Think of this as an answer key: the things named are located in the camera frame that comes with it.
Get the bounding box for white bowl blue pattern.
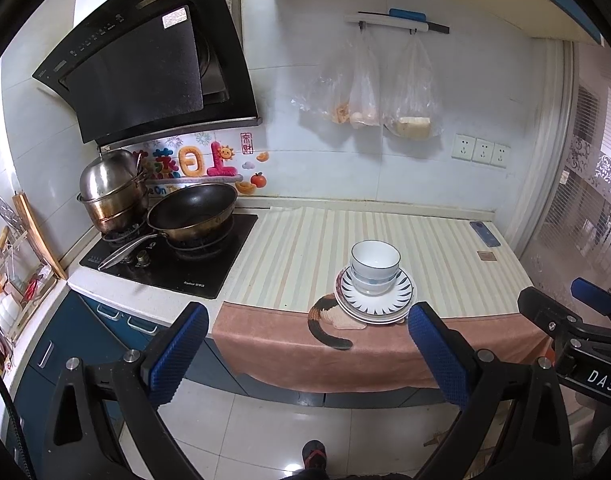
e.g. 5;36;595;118
349;267;400;297

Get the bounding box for white bowl dark rim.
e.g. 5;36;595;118
350;240;402;283

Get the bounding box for brown towel with cat print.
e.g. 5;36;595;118
212;294;553;395

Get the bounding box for steel steamer pot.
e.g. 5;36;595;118
76;149;151;235

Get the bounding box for wire dish rack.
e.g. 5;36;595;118
0;225;61;361

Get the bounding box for wooden cutting board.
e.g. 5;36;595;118
12;191;68;281

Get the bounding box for blue and black tool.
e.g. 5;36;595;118
358;8;450;35

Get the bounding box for blue phone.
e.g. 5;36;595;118
469;221;501;248

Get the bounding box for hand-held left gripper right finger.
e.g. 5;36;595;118
408;301;589;480

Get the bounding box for clear plastic bag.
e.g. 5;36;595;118
348;30;385;128
383;35;445;140
294;35;359;126

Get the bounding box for striped counter mat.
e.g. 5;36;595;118
220;199;533;318

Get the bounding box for white wall hook rail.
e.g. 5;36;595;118
345;12;429;36

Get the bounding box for blue kitchen cabinet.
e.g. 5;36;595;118
5;290;251;461

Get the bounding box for black range hood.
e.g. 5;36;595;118
32;0;262;146

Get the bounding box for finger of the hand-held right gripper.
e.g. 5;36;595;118
517;286;585;335
571;277;611;323

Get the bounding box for colourful wall sticker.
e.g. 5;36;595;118
130;132;271;196

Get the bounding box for frosted sliding door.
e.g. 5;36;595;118
515;40;611;311

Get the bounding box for black gas stove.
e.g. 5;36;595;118
79;213;259;300

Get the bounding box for white plate blue radial stripes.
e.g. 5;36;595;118
339;266;417;317

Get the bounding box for person's shoe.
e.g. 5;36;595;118
302;440;329;472

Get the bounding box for dark wok with steel handle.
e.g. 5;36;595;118
98;182;238;272

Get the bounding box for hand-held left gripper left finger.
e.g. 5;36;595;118
35;301;210;480

